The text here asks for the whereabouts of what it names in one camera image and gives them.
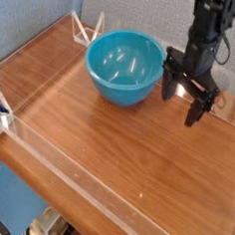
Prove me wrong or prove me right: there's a clear acrylic corner bracket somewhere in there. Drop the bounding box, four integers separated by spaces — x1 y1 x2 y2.
71 10 105 47

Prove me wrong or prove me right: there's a grey metal frame below table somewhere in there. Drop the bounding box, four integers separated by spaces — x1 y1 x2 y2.
23 207 69 235

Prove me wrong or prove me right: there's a blue plastic bowl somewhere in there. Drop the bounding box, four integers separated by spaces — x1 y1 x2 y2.
85 29 165 107

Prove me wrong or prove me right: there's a black cable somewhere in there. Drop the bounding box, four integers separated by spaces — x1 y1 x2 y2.
211 30 233 67

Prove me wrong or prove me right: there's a clear acrylic left bracket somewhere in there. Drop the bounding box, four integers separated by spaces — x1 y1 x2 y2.
0 79 19 143

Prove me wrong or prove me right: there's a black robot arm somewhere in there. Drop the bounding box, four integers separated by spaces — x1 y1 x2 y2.
161 0 235 127

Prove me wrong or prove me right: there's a clear acrylic front barrier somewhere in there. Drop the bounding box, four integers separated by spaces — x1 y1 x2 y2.
1 116 170 235

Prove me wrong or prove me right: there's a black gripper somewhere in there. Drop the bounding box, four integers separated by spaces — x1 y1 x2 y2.
161 45 219 127

